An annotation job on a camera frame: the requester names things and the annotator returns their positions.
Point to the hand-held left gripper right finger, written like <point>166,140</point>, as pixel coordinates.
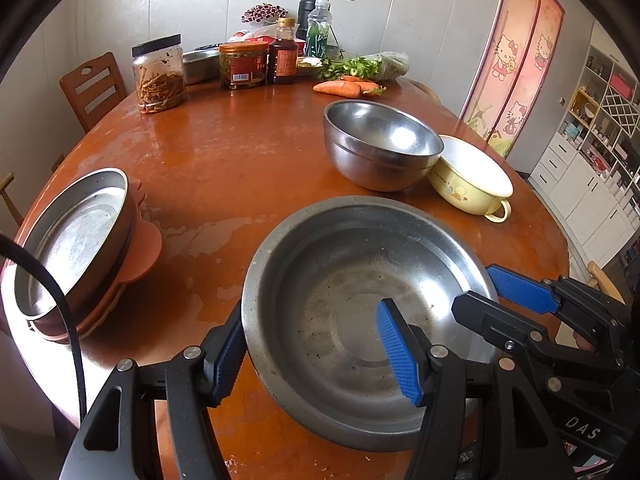
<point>400,355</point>

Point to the red-lid pickle jar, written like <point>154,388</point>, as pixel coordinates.
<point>243,67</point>

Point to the artificial flower bouquet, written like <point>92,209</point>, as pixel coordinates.
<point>265,12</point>

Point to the orange plastic plate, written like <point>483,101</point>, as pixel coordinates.
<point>142,255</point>

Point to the small carrot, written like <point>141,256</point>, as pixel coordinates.
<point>350,78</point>

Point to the blue patterned bowl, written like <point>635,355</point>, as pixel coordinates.
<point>205,47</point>

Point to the yellow ribbed plate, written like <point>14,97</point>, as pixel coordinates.
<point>100,317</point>

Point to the brown slatted wooden chair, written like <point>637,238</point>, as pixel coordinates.
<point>92,90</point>

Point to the black-lid pickle jar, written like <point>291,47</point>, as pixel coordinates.
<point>160,80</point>

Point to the yellow enamel bowl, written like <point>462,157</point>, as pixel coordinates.
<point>475,170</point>

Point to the person's right hand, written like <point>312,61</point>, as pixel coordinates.
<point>584,341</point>

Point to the white cabinet unit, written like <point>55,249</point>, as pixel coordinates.
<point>590,175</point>

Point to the dark soy sauce bottle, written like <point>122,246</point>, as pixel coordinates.
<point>282,60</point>

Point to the light wooden armchair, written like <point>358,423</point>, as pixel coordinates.
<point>10,200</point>
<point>602,280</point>

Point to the clear plastic bottle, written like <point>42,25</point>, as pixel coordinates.
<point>319,30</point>

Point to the large stainless steel basin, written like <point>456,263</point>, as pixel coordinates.
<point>325,310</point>

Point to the leafy green celery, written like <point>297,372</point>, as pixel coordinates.
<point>350,67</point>

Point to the pale food packet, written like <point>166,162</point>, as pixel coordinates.
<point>309,62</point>

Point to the small steel pot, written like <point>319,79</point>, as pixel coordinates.
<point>200,67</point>

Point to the stainless steel bowl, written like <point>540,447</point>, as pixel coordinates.
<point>375,175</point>
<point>380,130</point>

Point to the plastic bag of greens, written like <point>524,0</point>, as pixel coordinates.
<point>392,65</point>

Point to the stainless steel plate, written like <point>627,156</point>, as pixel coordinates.
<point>75,240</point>

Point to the red tissue pack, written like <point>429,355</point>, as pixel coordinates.
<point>262,35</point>

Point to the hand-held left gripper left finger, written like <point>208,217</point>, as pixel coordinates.
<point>227,365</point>

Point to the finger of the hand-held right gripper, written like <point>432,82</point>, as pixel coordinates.
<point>490,317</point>
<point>520,287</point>

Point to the black thermos bottle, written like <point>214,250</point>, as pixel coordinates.
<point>306,7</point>

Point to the large carrot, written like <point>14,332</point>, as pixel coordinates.
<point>337,89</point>

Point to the cartoon cat door curtain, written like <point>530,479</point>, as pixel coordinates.
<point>510,60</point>

